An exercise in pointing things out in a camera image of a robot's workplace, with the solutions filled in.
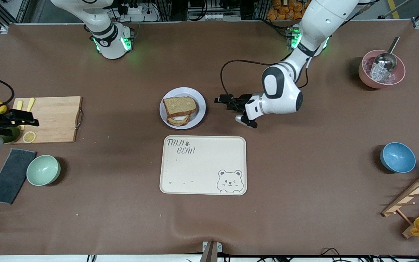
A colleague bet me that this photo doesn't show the round white plate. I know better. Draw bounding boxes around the round white plate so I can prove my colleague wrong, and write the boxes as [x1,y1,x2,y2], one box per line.
[159,87,207,130]

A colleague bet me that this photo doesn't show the brown bread slice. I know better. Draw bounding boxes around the brown bread slice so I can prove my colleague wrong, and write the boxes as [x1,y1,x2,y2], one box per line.
[163,96,197,118]
[167,114,192,127]

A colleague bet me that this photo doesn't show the yellow plastic knife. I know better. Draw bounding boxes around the yellow plastic knife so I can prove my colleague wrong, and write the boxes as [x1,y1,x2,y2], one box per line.
[20,98,35,131]

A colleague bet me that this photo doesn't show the green avocado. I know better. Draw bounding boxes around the green avocado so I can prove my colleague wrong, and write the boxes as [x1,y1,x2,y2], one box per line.
[3,127,21,143]

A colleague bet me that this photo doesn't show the wooden cutting board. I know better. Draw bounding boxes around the wooden cutting board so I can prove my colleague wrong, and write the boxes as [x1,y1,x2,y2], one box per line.
[13,96,83,144]

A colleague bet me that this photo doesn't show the mint green bowl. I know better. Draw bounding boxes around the mint green bowl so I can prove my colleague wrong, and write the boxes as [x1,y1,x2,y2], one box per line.
[27,155,61,186]

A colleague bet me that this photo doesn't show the dark grey cloth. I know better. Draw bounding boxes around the dark grey cloth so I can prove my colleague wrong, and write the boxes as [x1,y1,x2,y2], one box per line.
[0,148,37,205]

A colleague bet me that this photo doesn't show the cream tray with bear print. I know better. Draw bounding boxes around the cream tray with bear print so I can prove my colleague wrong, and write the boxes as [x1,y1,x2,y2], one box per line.
[159,135,247,196]

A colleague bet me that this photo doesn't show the orange snack packets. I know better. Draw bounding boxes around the orange snack packets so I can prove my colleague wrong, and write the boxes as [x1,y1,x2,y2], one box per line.
[267,0,314,21]

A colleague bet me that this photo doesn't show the white power strip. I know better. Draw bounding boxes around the white power strip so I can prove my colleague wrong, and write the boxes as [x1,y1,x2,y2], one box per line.
[112,4,160,22]

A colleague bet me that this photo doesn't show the pink bowl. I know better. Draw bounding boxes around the pink bowl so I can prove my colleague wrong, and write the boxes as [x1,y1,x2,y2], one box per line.
[358,50,406,89]

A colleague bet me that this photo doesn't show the clear ice cubes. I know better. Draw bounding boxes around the clear ice cubes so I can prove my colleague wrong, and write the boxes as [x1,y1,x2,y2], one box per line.
[363,58,395,84]

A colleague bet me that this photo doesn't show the metal ice scoop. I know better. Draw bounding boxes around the metal ice scoop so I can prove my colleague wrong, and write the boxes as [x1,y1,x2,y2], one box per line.
[373,36,400,71]

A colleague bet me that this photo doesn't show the blue bowl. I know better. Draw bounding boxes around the blue bowl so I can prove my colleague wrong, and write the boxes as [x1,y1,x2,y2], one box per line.
[380,142,416,173]

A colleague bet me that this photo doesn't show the wooden peg dish rack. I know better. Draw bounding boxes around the wooden peg dish rack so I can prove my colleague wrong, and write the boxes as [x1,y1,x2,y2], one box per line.
[382,168,419,239]

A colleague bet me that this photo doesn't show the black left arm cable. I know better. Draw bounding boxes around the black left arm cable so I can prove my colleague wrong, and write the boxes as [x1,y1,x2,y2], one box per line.
[220,59,309,98]

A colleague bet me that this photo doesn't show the metal table bracket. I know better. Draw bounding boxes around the metal table bracket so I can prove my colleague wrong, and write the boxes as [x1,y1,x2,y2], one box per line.
[199,241,223,262]

